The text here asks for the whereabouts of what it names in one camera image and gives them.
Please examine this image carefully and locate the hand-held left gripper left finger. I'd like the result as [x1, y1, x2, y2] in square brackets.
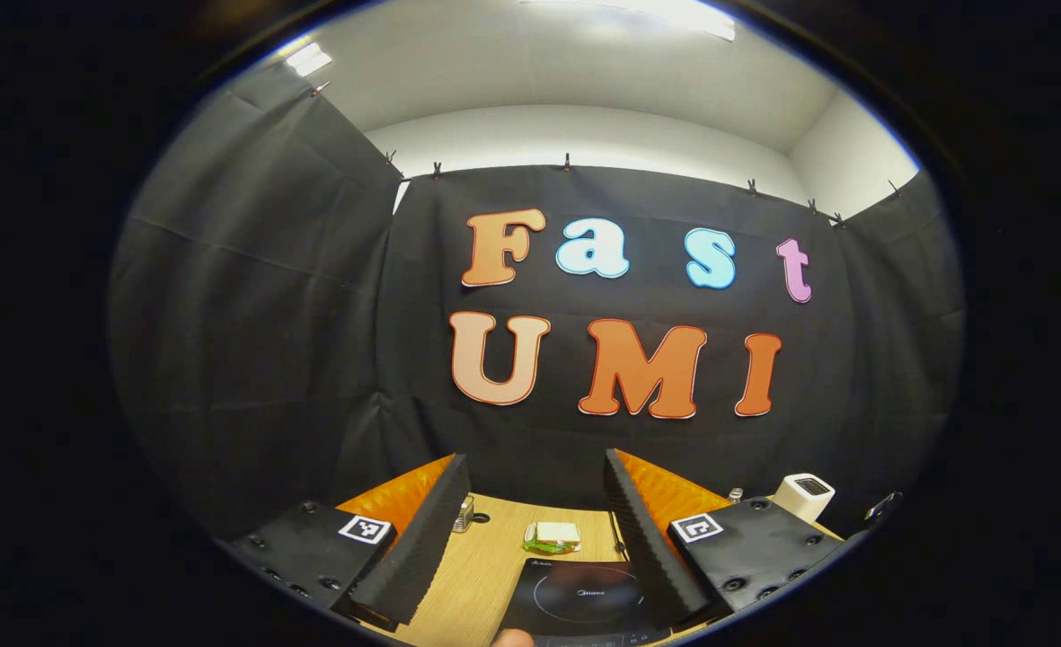
[225, 452, 473, 633]

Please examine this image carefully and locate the white toaster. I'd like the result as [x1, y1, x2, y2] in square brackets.
[773, 473, 836, 524]

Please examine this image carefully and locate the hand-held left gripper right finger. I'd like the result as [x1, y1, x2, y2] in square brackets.
[604, 448, 845, 630]

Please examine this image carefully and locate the black induction cooktop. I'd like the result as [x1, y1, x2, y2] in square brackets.
[499, 557, 675, 647]

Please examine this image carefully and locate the row of black clips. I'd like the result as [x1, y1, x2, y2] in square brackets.
[310, 81, 904, 230]

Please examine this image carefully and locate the short ceiling light panel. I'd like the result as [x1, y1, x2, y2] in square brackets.
[286, 42, 333, 77]

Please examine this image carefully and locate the long ceiling light panel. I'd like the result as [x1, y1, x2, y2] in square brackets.
[521, 0, 738, 41]

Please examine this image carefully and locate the sandwich with lettuce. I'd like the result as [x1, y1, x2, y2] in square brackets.
[523, 521, 582, 555]

